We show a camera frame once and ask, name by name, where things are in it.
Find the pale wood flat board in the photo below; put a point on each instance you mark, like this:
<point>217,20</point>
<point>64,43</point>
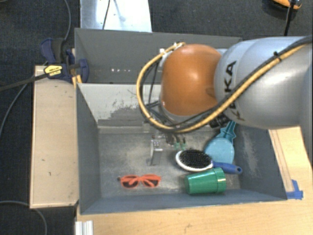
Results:
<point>55,143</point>

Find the green plastic cup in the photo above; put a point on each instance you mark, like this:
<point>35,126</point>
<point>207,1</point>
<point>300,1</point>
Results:
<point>205,181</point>

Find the orange sunglasses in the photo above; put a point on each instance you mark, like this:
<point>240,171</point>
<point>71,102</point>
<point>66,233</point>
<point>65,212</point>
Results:
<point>140,180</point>

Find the black cylinder on white bracket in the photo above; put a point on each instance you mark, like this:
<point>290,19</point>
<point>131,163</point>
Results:
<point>218,121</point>

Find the grey metal bin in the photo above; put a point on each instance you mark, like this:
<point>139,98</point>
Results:
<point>127,160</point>

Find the light blue plastic scoop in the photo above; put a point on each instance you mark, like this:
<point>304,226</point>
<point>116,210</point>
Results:
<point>220,149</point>

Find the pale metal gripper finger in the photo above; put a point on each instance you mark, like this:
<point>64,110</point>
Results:
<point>157,154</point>

